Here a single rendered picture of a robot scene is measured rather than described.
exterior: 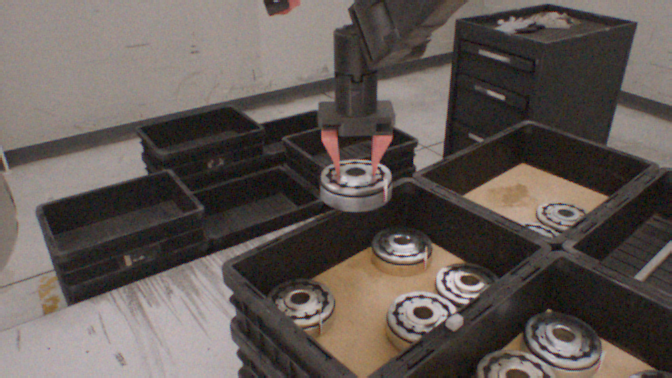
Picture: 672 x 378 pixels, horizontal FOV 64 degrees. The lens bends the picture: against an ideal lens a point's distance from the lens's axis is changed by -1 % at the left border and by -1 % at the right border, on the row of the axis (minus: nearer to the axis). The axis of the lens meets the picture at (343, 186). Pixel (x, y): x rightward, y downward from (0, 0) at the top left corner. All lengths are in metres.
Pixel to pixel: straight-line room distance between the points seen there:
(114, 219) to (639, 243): 1.43
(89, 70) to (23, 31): 0.38
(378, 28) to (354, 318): 0.43
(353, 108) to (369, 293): 0.32
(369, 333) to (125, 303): 0.52
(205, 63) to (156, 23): 0.39
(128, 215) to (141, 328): 0.80
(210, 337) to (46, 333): 0.30
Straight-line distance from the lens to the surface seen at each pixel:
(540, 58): 2.13
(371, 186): 0.76
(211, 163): 2.01
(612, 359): 0.87
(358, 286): 0.90
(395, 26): 0.62
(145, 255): 1.60
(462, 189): 1.16
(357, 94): 0.71
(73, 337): 1.11
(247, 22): 3.72
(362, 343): 0.81
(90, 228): 1.81
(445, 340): 0.68
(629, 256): 1.09
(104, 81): 3.50
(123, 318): 1.11
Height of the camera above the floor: 1.41
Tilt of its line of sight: 30 degrees down
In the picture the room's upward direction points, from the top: straight up
